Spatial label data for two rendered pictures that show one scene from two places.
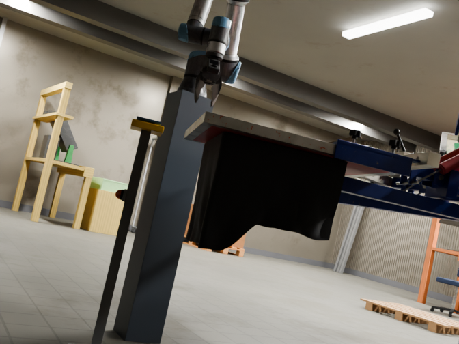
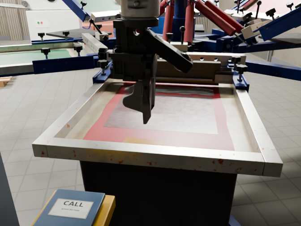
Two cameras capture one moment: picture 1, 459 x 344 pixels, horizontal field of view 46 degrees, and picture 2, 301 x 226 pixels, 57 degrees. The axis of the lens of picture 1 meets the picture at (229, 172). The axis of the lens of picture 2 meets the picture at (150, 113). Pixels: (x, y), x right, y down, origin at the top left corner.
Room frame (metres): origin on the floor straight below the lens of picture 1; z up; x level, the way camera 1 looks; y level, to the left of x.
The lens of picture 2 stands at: (1.92, 0.69, 1.34)
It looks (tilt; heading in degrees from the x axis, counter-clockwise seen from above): 24 degrees down; 289
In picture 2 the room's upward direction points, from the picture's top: straight up
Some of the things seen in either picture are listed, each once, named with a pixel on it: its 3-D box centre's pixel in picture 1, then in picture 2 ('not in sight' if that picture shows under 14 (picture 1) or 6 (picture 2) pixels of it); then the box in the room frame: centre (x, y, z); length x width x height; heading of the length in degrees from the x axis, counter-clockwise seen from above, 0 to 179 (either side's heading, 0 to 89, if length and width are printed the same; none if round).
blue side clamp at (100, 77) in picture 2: not in sight; (109, 75); (2.49, -0.39, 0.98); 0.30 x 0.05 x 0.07; 101
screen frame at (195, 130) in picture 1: (286, 150); (165, 98); (2.17, -0.21, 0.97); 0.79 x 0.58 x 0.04; 101
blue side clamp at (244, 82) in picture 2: (371, 158); (236, 80); (1.94, -0.50, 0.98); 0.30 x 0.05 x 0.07; 101
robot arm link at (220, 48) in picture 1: (214, 49); (139, 7); (2.12, 0.16, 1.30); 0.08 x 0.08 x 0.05
